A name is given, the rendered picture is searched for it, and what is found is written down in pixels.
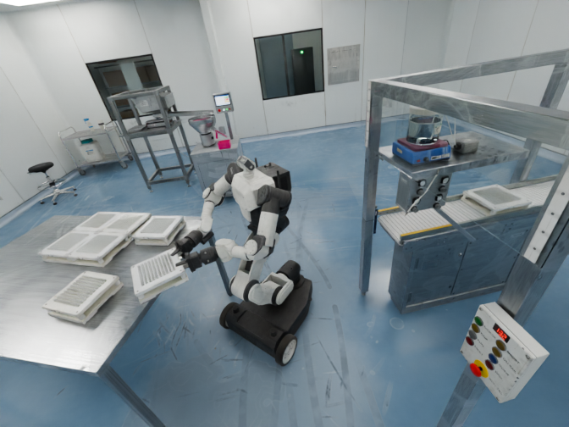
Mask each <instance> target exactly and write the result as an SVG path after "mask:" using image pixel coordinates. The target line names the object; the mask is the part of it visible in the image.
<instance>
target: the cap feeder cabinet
mask: <svg viewBox="0 0 569 427"><path fill-rule="evenodd" d="M223 140H230V137H228V138H223V139H217V140H215V141H216V143H214V144H213V145H211V146H210V147H207V146H203V145H202V142H201V141H199V142H198V143H197V144H196V146H195V147H194V149H193V151H192V152H191V154H190V156H191V158H192V162H193V164H194V167H195V170H196V174H197V177H198V180H199V182H200V185H201V188H202V192H204V191H205V190H206V189H207V188H208V187H209V186H210V185H211V184H212V183H216V182H217V181H218V180H219V179H221V178H222V177H223V176H224V175H225V174H226V173H227V168H228V166H229V164H230V163H232V162H236V163H237V159H238V157H239V156H243V152H242V147H241V144H240V137H239V136H234V139H232V140H230V142H231V148H227V149H221V150H219V149H218V141H223ZM232 196H233V192H232V187H231V188H230V189H229V190H227V191H226V194H225V197H232Z"/></svg>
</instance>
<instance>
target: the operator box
mask: <svg viewBox="0 0 569 427"><path fill-rule="evenodd" d="M476 316H478V317H480V318H481V319H482V321H483V326H479V329H480V333H476V332H475V333H476V335H477V340H473V342H474V345H473V346H470V345H469V344H468V343H467V341H466V338H465V340H464V342H463V344H462V347H461V350H460V352H461V354H462V355H463V356H464V358H465V359H466V360H467V361H468V362H469V364H471V363H474V361H475V360H476V359H478V360H480V361H481V362H482V363H483V364H484V365H485V367H486V369H487V370H488V372H489V377H488V378H484V377H483V376H481V377H480V378H481V380H482V381H483V382H484V384H485V385H486V386H487V387H488V388H489V390H490V391H491V392H492V394H493V395H494V397H495V398H496V399H497V401H498V402H499V403H502V402H507V401H509V400H511V399H515V397H516V396H517V395H518V393H519V392H520V391H521V390H522V388H523V387H524V386H525V385H526V384H527V382H528V381H529V380H530V379H531V377H532V376H533V375H534V373H535V372H536V371H537V370H538V368H539V367H540V365H541V364H542V363H543V362H544V360H545V359H546V358H547V357H548V356H549V355H550V354H549V353H548V352H547V351H546V350H545V349H544V348H543V347H542V346H541V345H540V344H539V343H538V342H537V341H536V340H534V339H533V338H532V337H531V336H530V335H529V334H528V333H527V332H526V331H525V330H524V329H523V328H522V327H521V326H520V325H519V324H518V323H517V322H516V321H515V320H514V319H513V318H512V317H511V316H510V315H509V314H508V313H507V312H506V311H504V310H503V309H502V308H501V307H500V306H499V305H498V304H497V303H496V302H491V303H486V304H482V305H480V306H479V308H478V311H477V313H476V315H475V317H476ZM495 323H496V324H497V325H498V326H499V327H500V328H501V329H502V330H503V331H504V332H505V333H506V334H507V335H508V336H509V337H510V340H509V341H508V342H507V343H505V341H504V340H503V339H502V338H501V337H500V336H499V335H498V334H497V333H496V332H495V331H494V330H493V327H494V324H495ZM484 326H485V327H484ZM486 328H487V329H486ZM481 332H482V333H483V334H481ZM489 332H491V333H489ZM484 337H485V338H487V339H488V340H485V339H484ZM494 337H496V338H494ZM478 340H479V341H480V343H481V344H483V345H481V344H480V343H479V341H478ZM496 340H502V341H503V342H504V343H505V345H506V351H501V350H500V351H501V352H502V358H497V359H498V364H494V370H490V369H488V368H487V366H486V364H485V360H486V359H488V360H489V353H493V352H492V347H497V346H496V343H495V342H496ZM475 346H476V347H475ZM477 348H478V350H477ZM508 351H509V353H510V354H509V353H508ZM480 353H481V354H480ZM482 354H483V355H482ZM511 356H512V357H511ZM503 358H504V359H503ZM513 358H515V359H516V360H517V361H516V360H515V359H513ZM504 360H505V361H507V363H506V362H505V361H504ZM518 362H519V363H518ZM499 364H500V365H501V366H499ZM511 368H513V369H511ZM495 370H496V371H497V372H498V373H497V372H496V371H495ZM514 370H515V371H516V372H515V371H514ZM504 371H505V372H504ZM495 372H496V373H497V374H499V375H497V374H496V373H495ZM506 373H507V374H506ZM507 375H508V376H507ZM499 376H500V377H499ZM501 378H502V379H501ZM490 379H491V380H490ZM491 381H492V382H491ZM493 382H494V383H493ZM498 388H499V389H498ZM497 389H498V390H497ZM499 390H500V391H499ZM501 392H502V393H501Z"/></svg>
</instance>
